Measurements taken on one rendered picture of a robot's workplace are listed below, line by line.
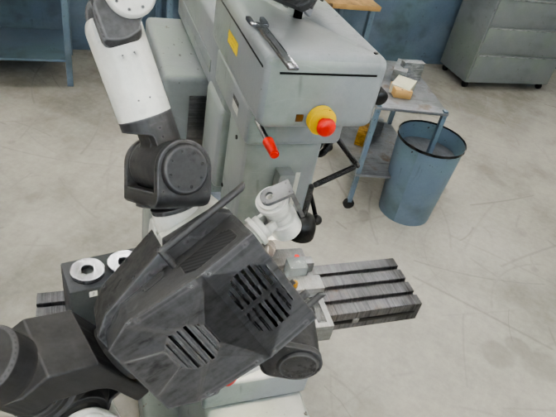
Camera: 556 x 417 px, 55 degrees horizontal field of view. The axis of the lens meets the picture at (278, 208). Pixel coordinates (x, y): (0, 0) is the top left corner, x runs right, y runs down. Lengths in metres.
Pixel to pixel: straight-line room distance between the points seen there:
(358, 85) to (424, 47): 5.77
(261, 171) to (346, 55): 0.38
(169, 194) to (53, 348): 0.31
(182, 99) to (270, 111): 0.66
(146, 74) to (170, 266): 0.31
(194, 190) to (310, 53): 0.37
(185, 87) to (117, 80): 0.80
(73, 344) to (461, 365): 2.53
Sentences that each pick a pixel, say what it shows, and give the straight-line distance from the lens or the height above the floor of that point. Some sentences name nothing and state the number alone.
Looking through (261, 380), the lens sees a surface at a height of 0.88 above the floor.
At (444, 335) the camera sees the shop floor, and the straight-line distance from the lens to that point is 3.29.
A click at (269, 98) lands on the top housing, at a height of 1.80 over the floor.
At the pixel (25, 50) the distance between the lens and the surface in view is 5.14.
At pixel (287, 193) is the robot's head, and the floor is 1.69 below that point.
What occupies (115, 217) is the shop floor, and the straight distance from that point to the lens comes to 3.54.
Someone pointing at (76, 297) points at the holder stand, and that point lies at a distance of 1.54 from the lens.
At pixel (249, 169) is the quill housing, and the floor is 1.54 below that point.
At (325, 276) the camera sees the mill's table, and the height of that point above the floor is 0.95.
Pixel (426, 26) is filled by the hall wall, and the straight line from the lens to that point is 6.75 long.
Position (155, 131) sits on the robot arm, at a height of 1.81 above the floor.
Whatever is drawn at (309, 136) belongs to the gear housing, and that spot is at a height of 1.66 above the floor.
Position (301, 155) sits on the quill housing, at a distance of 1.32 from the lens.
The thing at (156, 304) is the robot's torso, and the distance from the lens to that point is 0.84.
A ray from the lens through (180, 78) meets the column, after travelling 1.67.
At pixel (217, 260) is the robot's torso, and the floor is 1.70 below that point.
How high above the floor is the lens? 2.27
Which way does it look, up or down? 37 degrees down
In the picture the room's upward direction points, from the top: 12 degrees clockwise
